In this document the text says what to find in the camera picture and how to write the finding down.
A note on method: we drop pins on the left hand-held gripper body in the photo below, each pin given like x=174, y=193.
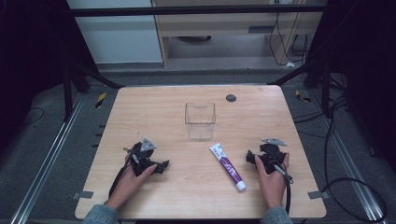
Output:
x=141, y=155

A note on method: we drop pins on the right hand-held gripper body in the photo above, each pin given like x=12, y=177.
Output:
x=271, y=157

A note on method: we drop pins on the person's right hand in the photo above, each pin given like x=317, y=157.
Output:
x=271, y=185

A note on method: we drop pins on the person's left hand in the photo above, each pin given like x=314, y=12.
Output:
x=129, y=185

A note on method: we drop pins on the white purple toothpaste tube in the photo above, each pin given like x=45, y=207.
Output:
x=227, y=167

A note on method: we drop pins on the clear plastic container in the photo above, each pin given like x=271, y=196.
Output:
x=200, y=121

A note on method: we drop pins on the grey tape strip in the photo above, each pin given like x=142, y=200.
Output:
x=83, y=195
x=317, y=195

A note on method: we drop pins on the round dark table grommet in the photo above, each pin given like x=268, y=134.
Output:
x=231, y=98

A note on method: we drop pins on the yellow black floor tape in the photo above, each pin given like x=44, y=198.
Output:
x=100, y=100
x=302, y=97

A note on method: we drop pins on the black metal stand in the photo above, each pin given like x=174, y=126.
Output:
x=81, y=77
x=314, y=76

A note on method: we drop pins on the white plug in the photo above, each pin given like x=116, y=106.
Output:
x=289, y=64

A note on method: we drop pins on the white cabinet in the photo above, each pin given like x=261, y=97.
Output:
x=121, y=40

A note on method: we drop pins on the black curtain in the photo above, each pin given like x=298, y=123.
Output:
x=367, y=62
x=31, y=62

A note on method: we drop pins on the light wooden desk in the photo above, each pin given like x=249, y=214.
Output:
x=218, y=26

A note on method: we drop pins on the aluminium floor rail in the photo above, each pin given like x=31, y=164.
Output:
x=348, y=161
x=46, y=158

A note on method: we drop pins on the black horizontal frame bar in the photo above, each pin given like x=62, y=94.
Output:
x=193, y=10

